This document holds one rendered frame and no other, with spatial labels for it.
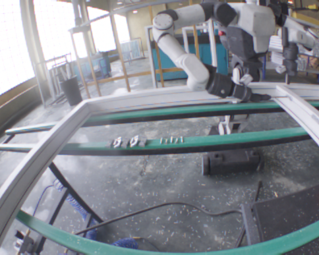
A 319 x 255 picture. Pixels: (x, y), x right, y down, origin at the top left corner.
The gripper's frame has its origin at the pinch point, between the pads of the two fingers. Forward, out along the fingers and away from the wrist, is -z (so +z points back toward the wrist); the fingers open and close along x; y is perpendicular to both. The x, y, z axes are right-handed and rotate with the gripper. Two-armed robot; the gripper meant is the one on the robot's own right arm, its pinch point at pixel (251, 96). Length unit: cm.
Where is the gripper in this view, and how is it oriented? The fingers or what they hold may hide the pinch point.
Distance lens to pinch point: 64.8
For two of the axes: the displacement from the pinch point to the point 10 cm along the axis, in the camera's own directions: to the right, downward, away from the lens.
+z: -9.7, -2.6, 0.6
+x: 1.4, -3.2, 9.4
